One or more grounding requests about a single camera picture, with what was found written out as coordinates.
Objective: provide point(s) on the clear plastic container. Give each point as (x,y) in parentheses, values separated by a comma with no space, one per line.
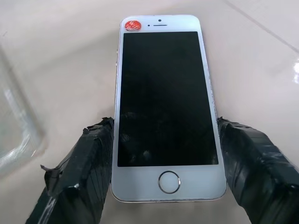
(16,123)

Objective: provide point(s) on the white smartphone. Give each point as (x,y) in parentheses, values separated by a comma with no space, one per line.
(167,109)

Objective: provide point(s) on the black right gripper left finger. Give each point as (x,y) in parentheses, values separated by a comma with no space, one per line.
(81,172)

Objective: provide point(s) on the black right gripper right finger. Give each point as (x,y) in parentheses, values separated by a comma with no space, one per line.
(257,172)

